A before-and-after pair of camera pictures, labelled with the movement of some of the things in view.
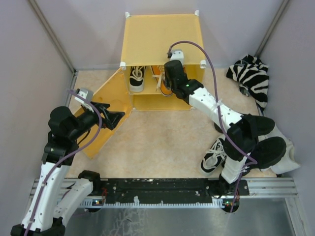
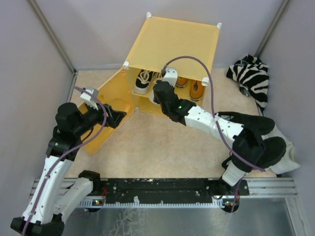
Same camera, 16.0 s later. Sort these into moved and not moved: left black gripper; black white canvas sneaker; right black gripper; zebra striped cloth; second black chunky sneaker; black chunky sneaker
Moved: black white canvas sneaker; right black gripper
Not moved: left black gripper; second black chunky sneaker; zebra striped cloth; black chunky sneaker
